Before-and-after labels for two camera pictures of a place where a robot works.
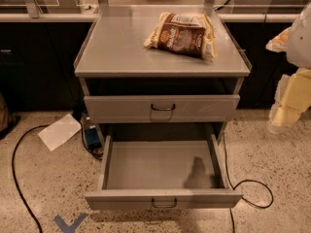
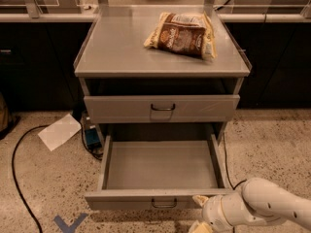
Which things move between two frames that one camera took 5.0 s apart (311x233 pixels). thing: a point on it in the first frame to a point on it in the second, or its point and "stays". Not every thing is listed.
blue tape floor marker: (66, 228) stays
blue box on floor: (93, 141) stays
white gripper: (299, 46) to (212, 212)
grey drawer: (162, 171) stays
